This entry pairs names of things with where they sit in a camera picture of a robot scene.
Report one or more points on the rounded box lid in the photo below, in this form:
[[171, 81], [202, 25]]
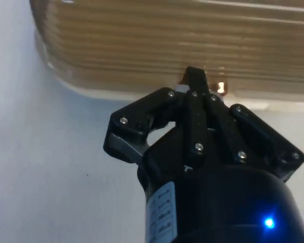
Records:
[[152, 43]]

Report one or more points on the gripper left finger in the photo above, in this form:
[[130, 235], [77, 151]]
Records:
[[196, 119]]

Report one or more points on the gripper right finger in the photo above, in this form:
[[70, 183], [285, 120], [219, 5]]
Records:
[[258, 134]]

